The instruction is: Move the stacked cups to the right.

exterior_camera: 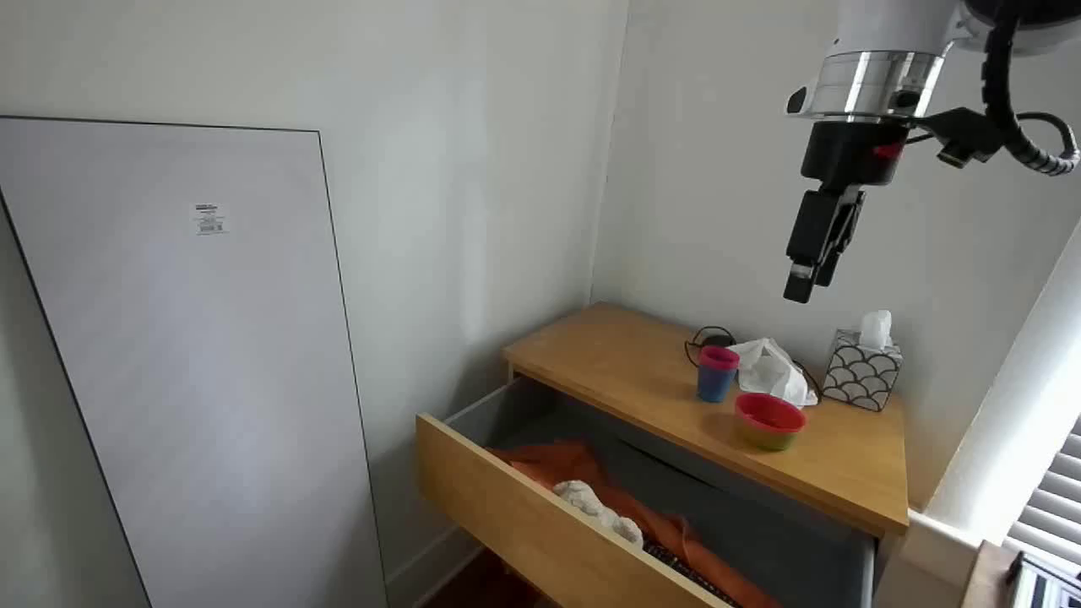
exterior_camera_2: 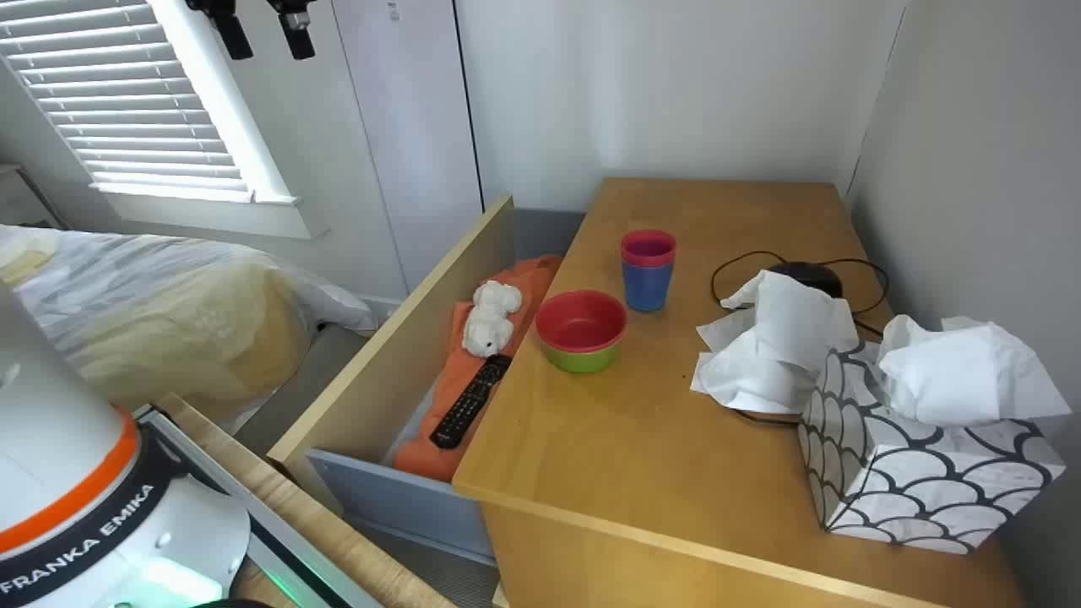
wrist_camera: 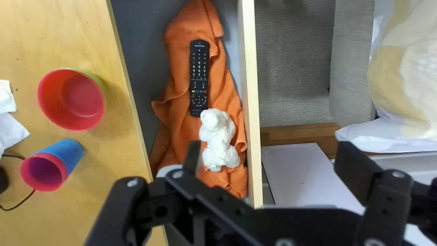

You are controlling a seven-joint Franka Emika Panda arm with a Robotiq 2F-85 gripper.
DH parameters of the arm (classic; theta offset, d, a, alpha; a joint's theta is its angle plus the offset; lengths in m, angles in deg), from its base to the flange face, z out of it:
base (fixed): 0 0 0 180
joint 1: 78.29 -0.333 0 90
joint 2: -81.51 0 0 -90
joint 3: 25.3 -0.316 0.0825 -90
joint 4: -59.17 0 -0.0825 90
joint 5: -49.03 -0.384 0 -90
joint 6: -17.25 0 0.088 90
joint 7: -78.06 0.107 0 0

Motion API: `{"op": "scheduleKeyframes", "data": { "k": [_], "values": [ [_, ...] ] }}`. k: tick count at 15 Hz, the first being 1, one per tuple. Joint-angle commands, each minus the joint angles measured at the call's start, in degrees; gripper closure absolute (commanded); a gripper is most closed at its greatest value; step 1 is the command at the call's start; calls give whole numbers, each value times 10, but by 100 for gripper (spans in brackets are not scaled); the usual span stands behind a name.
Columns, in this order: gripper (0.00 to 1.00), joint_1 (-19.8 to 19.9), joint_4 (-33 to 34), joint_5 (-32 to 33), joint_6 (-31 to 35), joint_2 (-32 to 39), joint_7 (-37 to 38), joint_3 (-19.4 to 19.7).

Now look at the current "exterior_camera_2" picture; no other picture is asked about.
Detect patterned tissue box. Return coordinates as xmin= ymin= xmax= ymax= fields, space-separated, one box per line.
xmin=796 ymin=350 xmax=1064 ymax=553

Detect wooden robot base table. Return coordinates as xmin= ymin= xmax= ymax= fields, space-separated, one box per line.
xmin=134 ymin=395 xmax=448 ymax=608

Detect bed with white bedding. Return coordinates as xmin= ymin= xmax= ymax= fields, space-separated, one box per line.
xmin=0 ymin=224 xmax=381 ymax=417

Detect black cable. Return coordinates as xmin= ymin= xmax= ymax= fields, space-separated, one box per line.
xmin=707 ymin=247 xmax=894 ymax=341

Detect pink cup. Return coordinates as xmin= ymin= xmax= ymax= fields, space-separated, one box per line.
xmin=620 ymin=231 xmax=674 ymax=313

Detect red and green bowl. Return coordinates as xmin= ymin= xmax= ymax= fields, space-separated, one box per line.
xmin=532 ymin=291 xmax=627 ymax=375

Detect open wooden drawer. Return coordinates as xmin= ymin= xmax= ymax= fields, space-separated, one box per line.
xmin=268 ymin=193 xmax=589 ymax=566

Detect white plush toy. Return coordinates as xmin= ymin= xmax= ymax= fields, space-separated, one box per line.
xmin=464 ymin=281 xmax=523 ymax=359

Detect wooden nightstand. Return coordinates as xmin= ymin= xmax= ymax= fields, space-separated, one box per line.
xmin=451 ymin=178 xmax=1024 ymax=608

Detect black remote control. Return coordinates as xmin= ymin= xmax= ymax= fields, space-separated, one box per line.
xmin=428 ymin=356 xmax=509 ymax=449

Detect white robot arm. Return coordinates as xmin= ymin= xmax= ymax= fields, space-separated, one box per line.
xmin=0 ymin=291 xmax=324 ymax=608

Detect crumpled white tissue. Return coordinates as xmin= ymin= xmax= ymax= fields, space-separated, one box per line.
xmin=690 ymin=269 xmax=858 ymax=416

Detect white window blinds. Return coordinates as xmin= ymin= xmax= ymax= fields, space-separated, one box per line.
xmin=0 ymin=0 xmax=290 ymax=202

